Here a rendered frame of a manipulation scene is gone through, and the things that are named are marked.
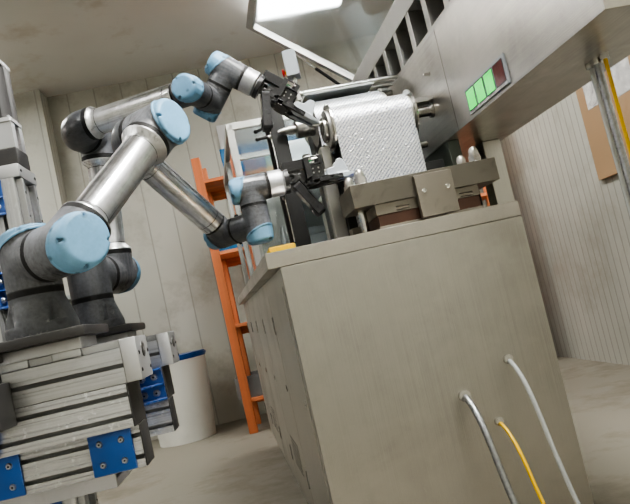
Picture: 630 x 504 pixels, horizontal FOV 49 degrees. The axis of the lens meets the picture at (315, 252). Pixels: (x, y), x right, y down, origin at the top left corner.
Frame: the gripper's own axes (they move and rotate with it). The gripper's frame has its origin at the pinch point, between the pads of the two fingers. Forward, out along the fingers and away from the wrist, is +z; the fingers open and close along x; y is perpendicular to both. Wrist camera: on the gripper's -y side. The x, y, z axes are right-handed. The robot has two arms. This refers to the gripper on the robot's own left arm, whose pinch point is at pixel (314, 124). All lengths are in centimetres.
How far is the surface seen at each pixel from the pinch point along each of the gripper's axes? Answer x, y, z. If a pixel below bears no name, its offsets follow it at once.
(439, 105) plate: -5.3, 21.4, 30.0
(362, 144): -5.4, -0.3, 15.0
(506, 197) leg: 8, 11, 64
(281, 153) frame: 27.8, -4.8, -5.6
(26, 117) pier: 365, 15, -210
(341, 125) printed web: -5.5, 1.7, 7.1
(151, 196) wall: 380, 7, -97
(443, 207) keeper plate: -27.1, -12.4, 39.5
